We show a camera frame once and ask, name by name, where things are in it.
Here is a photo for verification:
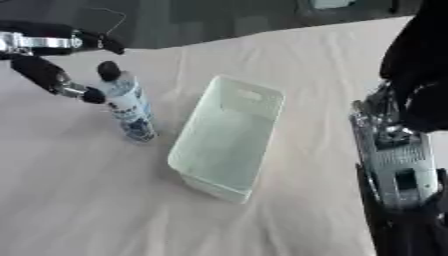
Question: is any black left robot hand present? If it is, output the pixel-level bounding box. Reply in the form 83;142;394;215
0;20;128;105

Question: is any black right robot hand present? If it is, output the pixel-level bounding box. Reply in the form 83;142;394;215
378;0;448;133

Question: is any clear bottle with black cap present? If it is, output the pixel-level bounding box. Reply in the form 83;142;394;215
94;60;160;143

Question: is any pale green plastic basket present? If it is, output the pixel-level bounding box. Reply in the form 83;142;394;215
166;74;287;205

